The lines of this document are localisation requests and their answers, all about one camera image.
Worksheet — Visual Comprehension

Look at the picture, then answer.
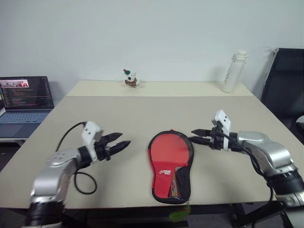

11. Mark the white water bottle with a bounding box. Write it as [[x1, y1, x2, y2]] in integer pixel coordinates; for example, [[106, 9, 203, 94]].
[[221, 49, 249, 94]]

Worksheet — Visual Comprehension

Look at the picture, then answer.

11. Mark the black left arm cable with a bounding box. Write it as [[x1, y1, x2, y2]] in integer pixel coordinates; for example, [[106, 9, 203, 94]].
[[56, 121, 97, 195]]

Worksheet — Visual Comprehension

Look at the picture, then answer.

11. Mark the white plush mouse toy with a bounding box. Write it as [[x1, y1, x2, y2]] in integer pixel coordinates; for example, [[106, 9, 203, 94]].
[[122, 68, 140, 89]]

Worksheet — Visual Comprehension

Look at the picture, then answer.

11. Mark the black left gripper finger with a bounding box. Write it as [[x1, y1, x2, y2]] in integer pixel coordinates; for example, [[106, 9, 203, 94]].
[[104, 132, 124, 143], [108, 140, 132, 155]]

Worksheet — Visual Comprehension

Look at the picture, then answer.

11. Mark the black office chair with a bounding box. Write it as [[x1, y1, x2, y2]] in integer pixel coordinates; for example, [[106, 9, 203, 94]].
[[260, 47, 304, 143]]

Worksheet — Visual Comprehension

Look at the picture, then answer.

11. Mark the red black paddle case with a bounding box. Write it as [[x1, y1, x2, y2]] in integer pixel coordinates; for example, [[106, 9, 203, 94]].
[[147, 129, 194, 204]]

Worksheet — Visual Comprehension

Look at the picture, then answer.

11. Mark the black table frame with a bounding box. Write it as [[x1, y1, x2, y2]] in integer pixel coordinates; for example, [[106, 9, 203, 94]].
[[60, 202, 287, 228]]

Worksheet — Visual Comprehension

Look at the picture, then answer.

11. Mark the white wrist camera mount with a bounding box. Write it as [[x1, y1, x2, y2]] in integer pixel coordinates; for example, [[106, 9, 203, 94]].
[[81, 121, 105, 161], [213, 109, 232, 152]]

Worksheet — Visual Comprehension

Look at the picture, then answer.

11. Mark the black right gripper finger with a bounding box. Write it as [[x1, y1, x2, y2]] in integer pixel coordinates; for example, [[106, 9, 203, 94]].
[[189, 135, 211, 146], [190, 128, 211, 138]]

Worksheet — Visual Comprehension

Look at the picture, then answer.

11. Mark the red table tennis paddle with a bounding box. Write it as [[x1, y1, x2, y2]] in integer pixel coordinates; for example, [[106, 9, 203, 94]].
[[151, 136, 191, 198]]

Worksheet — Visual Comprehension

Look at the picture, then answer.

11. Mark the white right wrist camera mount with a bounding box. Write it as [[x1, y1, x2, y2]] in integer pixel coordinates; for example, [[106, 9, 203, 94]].
[[213, 109, 232, 152]]

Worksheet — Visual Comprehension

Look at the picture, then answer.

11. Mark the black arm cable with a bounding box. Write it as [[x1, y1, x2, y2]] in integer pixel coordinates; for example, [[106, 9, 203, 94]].
[[56, 121, 97, 195], [212, 131, 274, 203]]

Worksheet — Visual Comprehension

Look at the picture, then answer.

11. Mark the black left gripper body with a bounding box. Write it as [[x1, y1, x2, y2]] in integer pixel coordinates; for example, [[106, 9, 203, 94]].
[[94, 133, 114, 162]]

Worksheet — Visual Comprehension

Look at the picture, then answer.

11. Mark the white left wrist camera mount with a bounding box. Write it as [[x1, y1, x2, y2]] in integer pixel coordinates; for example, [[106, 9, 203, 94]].
[[81, 121, 105, 161]]

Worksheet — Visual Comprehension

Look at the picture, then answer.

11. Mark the green zipper pull charm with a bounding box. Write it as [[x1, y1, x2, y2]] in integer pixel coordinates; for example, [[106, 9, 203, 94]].
[[169, 204, 192, 221]]

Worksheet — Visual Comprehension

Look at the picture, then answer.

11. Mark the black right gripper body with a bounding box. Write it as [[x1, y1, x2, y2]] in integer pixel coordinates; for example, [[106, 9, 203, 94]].
[[206, 121, 225, 151]]

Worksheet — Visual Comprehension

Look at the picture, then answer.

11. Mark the open grey laptop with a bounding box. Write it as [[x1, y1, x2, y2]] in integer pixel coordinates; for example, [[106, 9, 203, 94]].
[[0, 76, 56, 140]]

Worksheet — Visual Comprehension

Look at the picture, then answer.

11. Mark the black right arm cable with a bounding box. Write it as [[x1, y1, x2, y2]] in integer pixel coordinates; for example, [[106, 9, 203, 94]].
[[212, 131, 274, 203]]

